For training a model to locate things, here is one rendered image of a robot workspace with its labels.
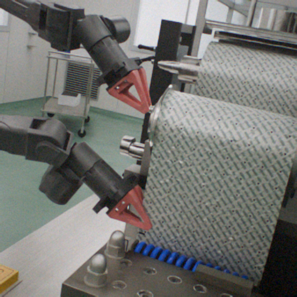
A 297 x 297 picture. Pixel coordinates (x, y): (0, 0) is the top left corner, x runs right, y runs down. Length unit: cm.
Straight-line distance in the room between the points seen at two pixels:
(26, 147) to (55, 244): 33
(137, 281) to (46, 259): 33
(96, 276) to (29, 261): 33
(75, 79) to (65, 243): 618
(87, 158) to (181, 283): 28
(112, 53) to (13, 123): 22
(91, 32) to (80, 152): 22
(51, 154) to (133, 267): 24
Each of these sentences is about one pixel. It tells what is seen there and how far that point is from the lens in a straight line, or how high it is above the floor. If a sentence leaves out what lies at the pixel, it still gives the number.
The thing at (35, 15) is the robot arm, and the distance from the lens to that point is 95.
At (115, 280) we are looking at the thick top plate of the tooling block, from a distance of 74.
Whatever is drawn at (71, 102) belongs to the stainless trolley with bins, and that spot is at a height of 31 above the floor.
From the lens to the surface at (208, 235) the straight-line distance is 82.
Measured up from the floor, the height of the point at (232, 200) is 116.
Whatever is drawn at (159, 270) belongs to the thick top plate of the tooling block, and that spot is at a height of 103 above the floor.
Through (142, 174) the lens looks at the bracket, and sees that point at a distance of 90.
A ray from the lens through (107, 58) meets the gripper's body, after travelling 84.
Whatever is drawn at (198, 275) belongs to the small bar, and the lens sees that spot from 78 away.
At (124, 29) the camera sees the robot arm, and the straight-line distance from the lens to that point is 93.
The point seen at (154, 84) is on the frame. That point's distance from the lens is 114.
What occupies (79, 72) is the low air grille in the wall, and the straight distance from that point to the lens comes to 715.
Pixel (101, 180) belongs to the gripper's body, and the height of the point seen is 114.
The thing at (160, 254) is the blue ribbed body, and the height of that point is 103.
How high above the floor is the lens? 142
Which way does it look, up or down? 15 degrees down
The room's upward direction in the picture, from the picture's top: 10 degrees clockwise
